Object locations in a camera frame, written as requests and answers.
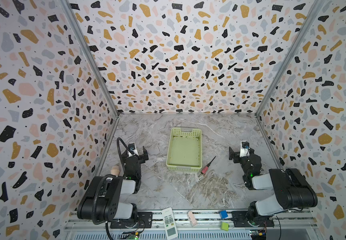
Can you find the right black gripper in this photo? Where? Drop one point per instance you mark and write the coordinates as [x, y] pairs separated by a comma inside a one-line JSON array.
[[237, 156]]

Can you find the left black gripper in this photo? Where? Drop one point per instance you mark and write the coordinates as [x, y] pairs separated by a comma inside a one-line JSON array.
[[139, 159]]

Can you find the red black screwdriver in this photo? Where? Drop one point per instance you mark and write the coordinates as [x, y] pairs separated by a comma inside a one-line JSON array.
[[205, 169]]

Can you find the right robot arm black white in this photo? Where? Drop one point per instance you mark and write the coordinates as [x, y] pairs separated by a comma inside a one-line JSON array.
[[291, 190]]

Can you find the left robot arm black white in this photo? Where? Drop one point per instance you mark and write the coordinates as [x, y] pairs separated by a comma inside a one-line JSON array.
[[101, 201]]

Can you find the light green plastic bin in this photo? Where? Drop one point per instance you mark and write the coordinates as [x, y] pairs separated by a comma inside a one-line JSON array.
[[185, 150]]

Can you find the beige wooden knob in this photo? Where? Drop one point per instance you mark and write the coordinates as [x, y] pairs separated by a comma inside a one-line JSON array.
[[115, 171]]

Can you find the blue cube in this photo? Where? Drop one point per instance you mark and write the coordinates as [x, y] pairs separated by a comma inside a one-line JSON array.
[[223, 214]]

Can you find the green cube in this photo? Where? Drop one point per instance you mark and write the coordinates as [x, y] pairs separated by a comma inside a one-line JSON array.
[[225, 226]]

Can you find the pink clip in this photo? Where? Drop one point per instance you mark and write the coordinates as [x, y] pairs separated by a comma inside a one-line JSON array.
[[192, 218]]

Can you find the white remote control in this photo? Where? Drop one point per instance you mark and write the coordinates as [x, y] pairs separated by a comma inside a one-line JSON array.
[[169, 224]]

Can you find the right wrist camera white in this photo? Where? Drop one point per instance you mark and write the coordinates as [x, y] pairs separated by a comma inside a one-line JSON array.
[[245, 149]]

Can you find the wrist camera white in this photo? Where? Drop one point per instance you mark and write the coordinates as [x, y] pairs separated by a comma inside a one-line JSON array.
[[245, 149], [132, 148]]

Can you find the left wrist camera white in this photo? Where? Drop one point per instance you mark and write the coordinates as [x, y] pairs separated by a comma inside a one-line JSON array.
[[132, 148]]

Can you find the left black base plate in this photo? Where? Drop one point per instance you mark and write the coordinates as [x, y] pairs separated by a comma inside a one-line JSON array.
[[144, 219]]

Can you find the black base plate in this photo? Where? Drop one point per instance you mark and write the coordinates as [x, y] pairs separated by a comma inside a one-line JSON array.
[[144, 219], [245, 219]]

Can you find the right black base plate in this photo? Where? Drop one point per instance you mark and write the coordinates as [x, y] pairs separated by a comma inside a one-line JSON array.
[[245, 219]]

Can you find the aluminium rail frame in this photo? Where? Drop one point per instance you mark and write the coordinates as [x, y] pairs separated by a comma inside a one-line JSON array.
[[287, 226]]

